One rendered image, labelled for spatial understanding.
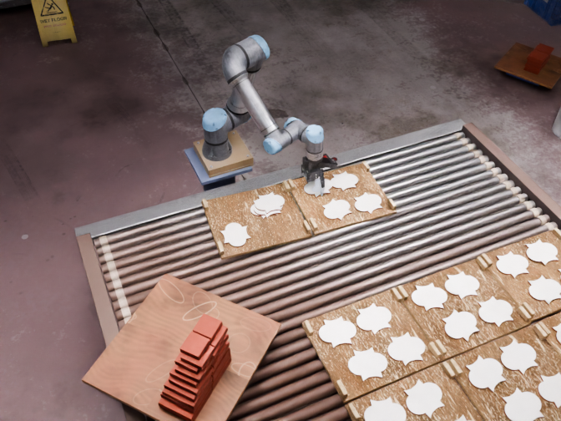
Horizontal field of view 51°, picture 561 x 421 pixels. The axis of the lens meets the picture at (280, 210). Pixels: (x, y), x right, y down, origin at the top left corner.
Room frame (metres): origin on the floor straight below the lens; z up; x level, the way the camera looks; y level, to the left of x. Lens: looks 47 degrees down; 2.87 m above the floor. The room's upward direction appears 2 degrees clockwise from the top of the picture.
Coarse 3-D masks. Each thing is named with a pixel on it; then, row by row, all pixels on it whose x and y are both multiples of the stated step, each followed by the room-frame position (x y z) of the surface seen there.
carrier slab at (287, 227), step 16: (240, 192) 1.93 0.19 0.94; (256, 192) 1.93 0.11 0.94; (288, 192) 1.94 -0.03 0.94; (224, 208) 1.82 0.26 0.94; (240, 208) 1.83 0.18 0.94; (288, 208) 1.84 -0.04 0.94; (224, 224) 1.73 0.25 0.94; (240, 224) 1.73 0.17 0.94; (256, 224) 1.73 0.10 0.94; (272, 224) 1.74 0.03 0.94; (288, 224) 1.74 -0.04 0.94; (224, 240) 1.64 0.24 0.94; (256, 240) 1.64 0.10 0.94; (272, 240) 1.65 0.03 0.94; (288, 240) 1.65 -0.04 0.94; (224, 256) 1.54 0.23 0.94
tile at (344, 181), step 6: (342, 174) 2.07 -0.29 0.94; (348, 174) 2.08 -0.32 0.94; (336, 180) 2.03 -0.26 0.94; (342, 180) 2.03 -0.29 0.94; (348, 180) 2.03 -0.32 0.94; (354, 180) 2.03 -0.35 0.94; (336, 186) 1.99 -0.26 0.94; (342, 186) 1.99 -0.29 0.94; (348, 186) 1.99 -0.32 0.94; (354, 186) 1.99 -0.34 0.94
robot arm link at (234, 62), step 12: (228, 48) 2.18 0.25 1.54; (228, 60) 2.12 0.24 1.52; (240, 60) 2.13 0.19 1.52; (228, 72) 2.09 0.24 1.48; (240, 72) 2.09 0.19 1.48; (240, 84) 2.06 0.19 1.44; (240, 96) 2.04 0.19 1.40; (252, 96) 2.03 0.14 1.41; (252, 108) 2.00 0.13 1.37; (264, 108) 2.01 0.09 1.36; (264, 120) 1.97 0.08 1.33; (264, 132) 1.95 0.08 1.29; (276, 132) 1.94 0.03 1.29; (288, 132) 1.97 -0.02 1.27; (264, 144) 1.92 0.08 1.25; (276, 144) 1.90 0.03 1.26; (288, 144) 1.94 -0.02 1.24
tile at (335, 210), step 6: (330, 204) 1.87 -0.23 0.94; (336, 204) 1.87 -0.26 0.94; (342, 204) 1.87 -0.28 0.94; (348, 204) 1.87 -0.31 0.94; (324, 210) 1.82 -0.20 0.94; (330, 210) 1.83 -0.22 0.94; (336, 210) 1.83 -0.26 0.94; (342, 210) 1.83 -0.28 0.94; (348, 210) 1.83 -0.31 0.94; (330, 216) 1.79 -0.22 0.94; (336, 216) 1.79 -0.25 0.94; (342, 216) 1.79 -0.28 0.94
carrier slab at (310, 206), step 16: (368, 176) 2.07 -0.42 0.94; (304, 192) 1.95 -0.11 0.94; (336, 192) 1.95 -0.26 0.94; (352, 192) 1.96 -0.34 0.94; (368, 192) 1.96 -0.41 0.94; (304, 208) 1.84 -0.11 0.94; (320, 208) 1.85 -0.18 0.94; (352, 208) 1.86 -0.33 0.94; (384, 208) 1.86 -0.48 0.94; (320, 224) 1.75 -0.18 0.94; (336, 224) 1.75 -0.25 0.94; (352, 224) 1.76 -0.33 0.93
